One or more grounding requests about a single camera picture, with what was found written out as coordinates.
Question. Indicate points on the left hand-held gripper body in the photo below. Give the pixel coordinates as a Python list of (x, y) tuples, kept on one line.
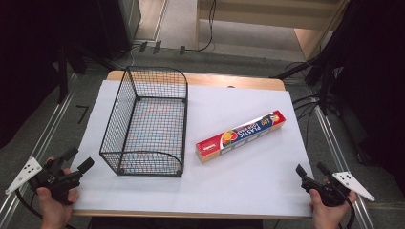
[(54, 181)]

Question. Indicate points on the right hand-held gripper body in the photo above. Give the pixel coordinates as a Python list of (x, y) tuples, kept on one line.
[(331, 194)]

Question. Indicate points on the red blue plastic wrap box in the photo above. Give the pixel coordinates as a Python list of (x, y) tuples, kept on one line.
[(242, 135)]

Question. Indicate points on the person's right hand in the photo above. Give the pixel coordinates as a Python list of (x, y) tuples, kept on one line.
[(328, 218)]

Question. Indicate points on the person's left hand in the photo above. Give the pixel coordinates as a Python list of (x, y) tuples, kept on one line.
[(54, 213)]

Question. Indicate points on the white paper sheet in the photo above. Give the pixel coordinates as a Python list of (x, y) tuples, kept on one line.
[(248, 187)]

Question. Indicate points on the person's dark legs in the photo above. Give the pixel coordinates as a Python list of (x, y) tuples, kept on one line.
[(175, 224)]

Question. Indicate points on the black computer tower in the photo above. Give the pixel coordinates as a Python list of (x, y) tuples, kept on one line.
[(111, 25)]

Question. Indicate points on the light wooden furniture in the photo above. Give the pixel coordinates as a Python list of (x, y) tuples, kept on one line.
[(270, 16)]

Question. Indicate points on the aluminium floor rail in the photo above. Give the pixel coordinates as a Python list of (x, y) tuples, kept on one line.
[(334, 149), (47, 133)]

